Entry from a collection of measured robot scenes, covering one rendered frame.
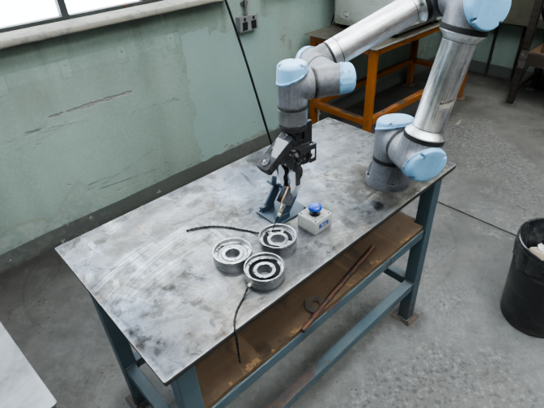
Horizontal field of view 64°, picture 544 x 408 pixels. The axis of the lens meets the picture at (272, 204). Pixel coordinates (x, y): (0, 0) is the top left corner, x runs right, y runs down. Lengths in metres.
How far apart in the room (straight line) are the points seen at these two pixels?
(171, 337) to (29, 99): 1.67
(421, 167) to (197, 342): 0.75
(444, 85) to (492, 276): 1.41
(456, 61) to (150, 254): 0.95
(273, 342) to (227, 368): 0.15
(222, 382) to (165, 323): 0.27
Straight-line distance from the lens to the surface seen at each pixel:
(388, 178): 1.44
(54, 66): 2.46
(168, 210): 1.42
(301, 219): 1.27
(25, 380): 1.27
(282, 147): 1.10
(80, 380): 2.10
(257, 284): 1.08
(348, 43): 1.21
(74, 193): 2.70
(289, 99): 1.05
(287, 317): 1.37
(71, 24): 2.39
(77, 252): 1.36
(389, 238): 1.67
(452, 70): 1.23
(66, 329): 2.31
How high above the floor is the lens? 1.61
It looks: 36 degrees down
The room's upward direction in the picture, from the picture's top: 3 degrees counter-clockwise
